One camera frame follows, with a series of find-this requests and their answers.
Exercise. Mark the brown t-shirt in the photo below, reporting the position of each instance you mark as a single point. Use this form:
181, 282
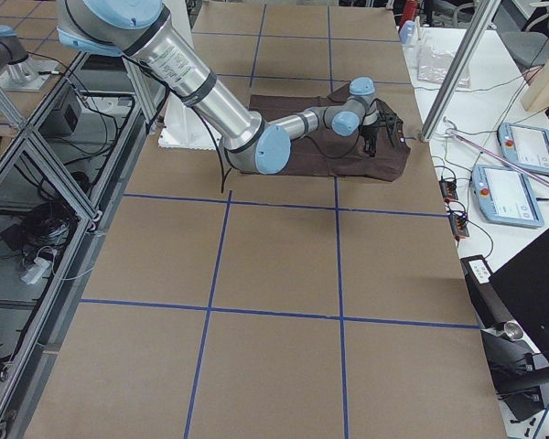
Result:
326, 154

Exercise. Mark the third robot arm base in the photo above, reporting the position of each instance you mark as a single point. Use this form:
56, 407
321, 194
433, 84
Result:
19, 71

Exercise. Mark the orange black circuit board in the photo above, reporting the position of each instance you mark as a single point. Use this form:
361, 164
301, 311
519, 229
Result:
448, 189

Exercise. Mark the clear plastic bag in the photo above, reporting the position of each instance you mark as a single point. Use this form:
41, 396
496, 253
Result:
433, 64

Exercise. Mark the red cylinder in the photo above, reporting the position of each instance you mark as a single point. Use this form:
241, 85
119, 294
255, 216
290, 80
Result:
410, 10

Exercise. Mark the near blue teach pendant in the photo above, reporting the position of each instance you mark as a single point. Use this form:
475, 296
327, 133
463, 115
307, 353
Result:
505, 197

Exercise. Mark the blue teach pendant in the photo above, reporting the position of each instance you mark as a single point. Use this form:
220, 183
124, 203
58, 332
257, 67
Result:
505, 197
525, 146

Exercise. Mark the far blue teach pendant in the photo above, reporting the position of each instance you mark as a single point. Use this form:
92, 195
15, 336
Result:
525, 146

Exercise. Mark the black box white label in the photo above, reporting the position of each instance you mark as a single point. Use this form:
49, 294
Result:
491, 311

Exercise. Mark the black laptop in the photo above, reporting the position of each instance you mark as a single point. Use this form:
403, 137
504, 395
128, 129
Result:
522, 284

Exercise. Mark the aluminium frame post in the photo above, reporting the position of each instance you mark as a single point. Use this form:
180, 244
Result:
469, 43

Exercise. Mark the white camera pedestal column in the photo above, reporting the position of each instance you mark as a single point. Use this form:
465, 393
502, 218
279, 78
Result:
182, 127

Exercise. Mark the aluminium side frame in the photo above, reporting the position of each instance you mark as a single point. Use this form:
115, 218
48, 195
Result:
70, 132

